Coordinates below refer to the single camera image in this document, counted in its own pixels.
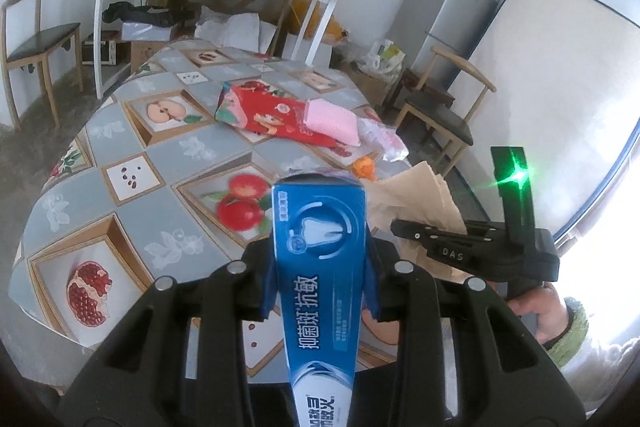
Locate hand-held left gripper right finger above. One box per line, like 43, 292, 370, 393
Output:
362, 227, 586, 427

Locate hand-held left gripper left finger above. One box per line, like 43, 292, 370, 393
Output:
59, 237, 281, 427

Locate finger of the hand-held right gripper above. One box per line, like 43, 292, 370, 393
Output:
464, 220, 506, 239
390, 219, 482, 276

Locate blue toothpaste box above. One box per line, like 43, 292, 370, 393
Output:
270, 174, 368, 427

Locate beige paper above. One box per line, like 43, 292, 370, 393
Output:
367, 159, 468, 285

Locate clear plastic wrapper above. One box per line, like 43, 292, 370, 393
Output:
357, 116, 408, 162

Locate pink sponge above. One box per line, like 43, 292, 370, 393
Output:
302, 98, 362, 146

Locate red snack bag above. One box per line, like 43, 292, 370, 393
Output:
215, 79, 351, 158

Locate person's right forearm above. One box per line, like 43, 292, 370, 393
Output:
545, 297, 640, 408

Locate person's right hand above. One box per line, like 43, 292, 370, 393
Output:
507, 282, 571, 345

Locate small orange fruit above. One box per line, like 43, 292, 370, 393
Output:
352, 156, 378, 180

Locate wooden chair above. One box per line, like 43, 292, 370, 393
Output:
0, 0, 83, 130
392, 46, 498, 178

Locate white mattress with blue edge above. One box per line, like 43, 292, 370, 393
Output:
452, 0, 640, 243

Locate fruit print tablecloth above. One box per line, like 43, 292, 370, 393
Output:
7, 38, 451, 380

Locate brown cardboard box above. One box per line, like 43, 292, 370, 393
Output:
332, 57, 401, 108

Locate white and green plastic bag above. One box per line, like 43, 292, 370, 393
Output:
357, 39, 407, 72

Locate grey refrigerator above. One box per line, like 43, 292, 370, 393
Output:
387, 0, 506, 62

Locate yellow bag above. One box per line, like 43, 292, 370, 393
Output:
292, 0, 348, 42

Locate white paper bag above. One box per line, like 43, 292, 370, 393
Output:
195, 7, 281, 55

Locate black cloth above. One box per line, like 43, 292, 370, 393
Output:
102, 1, 193, 28

